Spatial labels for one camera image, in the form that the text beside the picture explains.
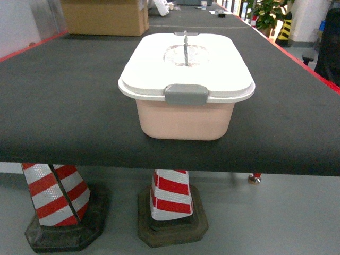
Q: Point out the white box lid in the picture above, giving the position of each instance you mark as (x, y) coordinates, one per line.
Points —
(187, 69)

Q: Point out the cardboard box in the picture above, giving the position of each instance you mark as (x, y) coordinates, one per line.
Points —
(108, 18)

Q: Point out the green potted plant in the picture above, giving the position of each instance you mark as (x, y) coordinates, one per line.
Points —
(268, 12)

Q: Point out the red white cone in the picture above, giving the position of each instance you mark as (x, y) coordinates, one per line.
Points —
(69, 213)
(170, 210)

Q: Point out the yellow black striped post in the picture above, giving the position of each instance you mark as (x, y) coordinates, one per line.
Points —
(284, 34)

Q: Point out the right red white cone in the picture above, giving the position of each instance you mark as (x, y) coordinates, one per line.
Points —
(170, 210)

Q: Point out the black office chair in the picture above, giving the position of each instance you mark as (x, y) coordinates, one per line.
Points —
(327, 65)

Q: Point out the left red white cone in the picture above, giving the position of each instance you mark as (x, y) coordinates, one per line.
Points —
(69, 213)

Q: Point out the red metal frame table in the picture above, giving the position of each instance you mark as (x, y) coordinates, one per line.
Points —
(254, 178)

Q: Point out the pink plastic box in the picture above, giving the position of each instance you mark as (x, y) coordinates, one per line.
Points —
(160, 120)

